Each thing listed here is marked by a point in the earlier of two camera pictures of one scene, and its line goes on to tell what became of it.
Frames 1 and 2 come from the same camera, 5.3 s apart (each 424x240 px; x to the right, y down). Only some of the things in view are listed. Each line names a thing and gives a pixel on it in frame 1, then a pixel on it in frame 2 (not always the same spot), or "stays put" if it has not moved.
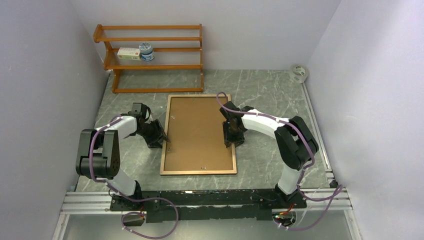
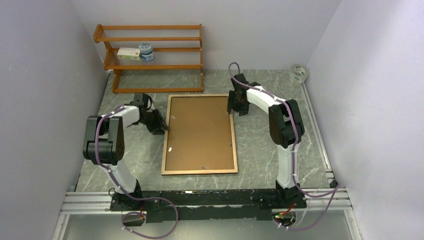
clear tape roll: (299, 74) stays put
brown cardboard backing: (196, 132) stays put
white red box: (129, 53) stays put
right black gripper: (238, 140) → (242, 110)
